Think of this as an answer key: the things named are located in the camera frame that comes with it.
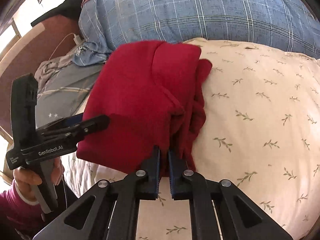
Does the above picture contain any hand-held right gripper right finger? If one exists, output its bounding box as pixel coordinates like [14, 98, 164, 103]
[167, 150, 293, 240]

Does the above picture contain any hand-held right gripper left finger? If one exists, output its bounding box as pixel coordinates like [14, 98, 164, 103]
[32, 145, 162, 240]

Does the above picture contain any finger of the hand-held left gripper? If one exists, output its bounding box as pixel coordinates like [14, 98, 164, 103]
[37, 112, 84, 130]
[66, 114, 110, 140]

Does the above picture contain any white charger cable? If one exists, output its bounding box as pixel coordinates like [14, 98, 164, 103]
[49, 32, 75, 62]

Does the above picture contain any cream leaf-print blanket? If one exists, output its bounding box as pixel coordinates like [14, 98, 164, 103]
[62, 37, 320, 240]

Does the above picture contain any wooden window frame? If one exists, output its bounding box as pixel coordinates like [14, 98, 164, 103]
[0, 0, 54, 40]

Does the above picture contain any person's left hand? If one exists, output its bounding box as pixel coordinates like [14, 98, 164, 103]
[14, 156, 64, 202]

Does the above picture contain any grey bedsheet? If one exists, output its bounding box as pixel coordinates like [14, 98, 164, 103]
[34, 55, 110, 135]

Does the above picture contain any brown wooden headboard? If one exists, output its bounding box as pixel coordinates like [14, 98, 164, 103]
[0, 15, 85, 140]

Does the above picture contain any blue plaid quilt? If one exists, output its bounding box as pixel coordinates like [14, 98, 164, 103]
[74, 0, 320, 67]

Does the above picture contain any red knit sweater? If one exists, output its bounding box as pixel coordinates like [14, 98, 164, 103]
[76, 40, 213, 178]

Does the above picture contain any black cloth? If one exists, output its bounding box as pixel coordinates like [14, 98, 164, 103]
[30, 0, 83, 28]

